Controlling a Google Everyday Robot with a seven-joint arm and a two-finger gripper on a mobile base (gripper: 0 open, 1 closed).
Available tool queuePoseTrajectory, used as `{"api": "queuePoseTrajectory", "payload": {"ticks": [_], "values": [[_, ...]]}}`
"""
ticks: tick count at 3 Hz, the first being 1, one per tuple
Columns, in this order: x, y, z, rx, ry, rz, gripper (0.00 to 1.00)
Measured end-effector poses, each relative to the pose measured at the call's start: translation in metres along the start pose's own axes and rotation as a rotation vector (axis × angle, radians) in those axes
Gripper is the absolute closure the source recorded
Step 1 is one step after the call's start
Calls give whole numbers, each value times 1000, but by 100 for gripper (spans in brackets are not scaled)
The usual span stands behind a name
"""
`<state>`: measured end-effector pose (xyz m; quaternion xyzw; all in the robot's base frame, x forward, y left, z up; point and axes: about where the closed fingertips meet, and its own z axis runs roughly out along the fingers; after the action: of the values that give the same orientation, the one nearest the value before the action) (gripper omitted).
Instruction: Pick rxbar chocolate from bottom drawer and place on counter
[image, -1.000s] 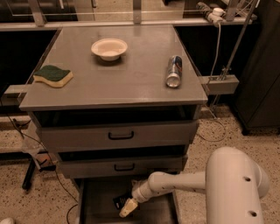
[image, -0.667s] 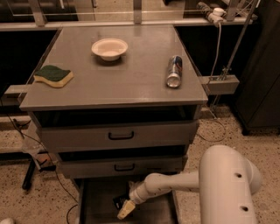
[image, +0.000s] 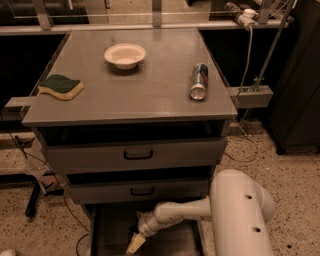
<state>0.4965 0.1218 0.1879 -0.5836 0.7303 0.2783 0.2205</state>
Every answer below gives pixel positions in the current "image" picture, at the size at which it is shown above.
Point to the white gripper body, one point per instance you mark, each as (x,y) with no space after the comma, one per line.
(147,226)

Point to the white power strip with plug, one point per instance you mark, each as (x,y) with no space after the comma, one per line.
(244,18)

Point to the grey drawer cabinet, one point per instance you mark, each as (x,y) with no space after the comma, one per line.
(150,102)

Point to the grey metal bracket block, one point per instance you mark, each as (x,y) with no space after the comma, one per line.
(250,99)

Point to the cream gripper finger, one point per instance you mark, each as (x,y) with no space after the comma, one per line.
(136,242)

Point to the middle grey drawer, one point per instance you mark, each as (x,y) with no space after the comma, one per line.
(163,189)

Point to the black rxbar chocolate bar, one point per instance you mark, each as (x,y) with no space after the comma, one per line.
(133,230)

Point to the green and yellow sponge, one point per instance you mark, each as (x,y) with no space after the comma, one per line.
(60,87)

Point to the bottom open grey drawer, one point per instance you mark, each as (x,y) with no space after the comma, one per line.
(111,236)

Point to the dark cabinet at right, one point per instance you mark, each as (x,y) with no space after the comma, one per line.
(293,115)

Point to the diagonal metal rod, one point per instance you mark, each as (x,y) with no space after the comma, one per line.
(257,81)

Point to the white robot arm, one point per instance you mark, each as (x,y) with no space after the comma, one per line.
(238,206)

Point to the white paper bowl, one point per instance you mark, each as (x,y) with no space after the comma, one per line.
(125,56)

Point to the top grey drawer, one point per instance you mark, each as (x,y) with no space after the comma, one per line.
(109,157)

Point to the black clamp tool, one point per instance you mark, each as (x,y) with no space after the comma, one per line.
(49,185)

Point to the silver blue drink can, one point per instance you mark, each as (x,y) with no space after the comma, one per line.
(199,82)

